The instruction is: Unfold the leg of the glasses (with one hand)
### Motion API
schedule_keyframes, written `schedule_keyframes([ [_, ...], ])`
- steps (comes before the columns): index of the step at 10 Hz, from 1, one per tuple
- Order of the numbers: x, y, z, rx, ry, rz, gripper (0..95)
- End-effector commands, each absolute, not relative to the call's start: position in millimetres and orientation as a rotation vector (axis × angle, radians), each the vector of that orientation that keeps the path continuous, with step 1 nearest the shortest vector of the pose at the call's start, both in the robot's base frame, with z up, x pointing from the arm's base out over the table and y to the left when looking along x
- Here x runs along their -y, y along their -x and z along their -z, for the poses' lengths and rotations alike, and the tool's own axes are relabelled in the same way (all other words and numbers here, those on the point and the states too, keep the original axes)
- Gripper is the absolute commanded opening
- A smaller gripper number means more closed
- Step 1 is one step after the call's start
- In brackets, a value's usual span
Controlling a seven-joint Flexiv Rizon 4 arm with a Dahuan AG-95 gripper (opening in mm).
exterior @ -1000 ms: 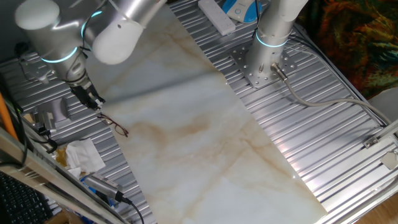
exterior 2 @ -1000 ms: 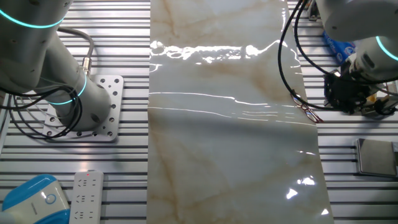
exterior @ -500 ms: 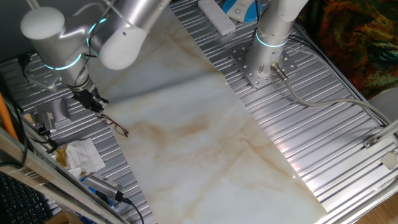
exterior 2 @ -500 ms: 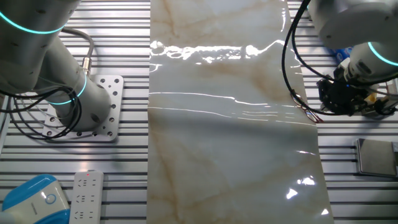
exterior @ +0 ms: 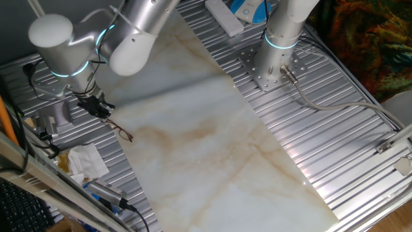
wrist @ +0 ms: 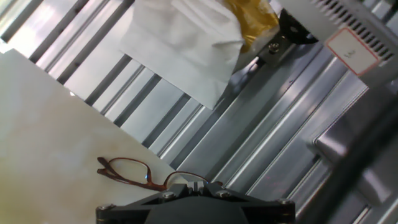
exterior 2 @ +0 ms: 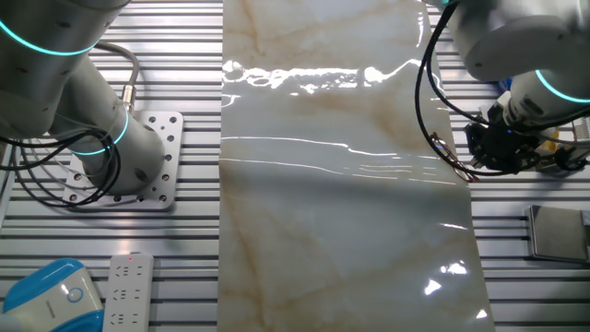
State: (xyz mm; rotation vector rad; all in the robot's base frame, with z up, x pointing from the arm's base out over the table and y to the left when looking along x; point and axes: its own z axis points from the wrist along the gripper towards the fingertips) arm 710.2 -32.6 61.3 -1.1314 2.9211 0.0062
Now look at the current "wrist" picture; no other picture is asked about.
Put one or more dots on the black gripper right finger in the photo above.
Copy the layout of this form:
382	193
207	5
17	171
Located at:
264	207

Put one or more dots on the marble pattern table mat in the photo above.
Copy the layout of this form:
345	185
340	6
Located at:
46	124

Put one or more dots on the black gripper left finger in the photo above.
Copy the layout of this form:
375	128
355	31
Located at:
130	207

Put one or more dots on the white tissue sheet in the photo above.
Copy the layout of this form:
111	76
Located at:
186	46

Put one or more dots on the metal corner bracket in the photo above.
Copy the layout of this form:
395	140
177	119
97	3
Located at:
275	49

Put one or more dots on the yellow plastic bag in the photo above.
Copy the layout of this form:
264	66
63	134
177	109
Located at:
255	21

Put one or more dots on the brown frame glasses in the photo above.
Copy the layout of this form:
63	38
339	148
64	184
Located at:
155	187

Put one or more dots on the grey vented box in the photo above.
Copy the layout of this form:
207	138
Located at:
351	53

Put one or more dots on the square steel plate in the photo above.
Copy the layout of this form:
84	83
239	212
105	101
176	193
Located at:
335	146

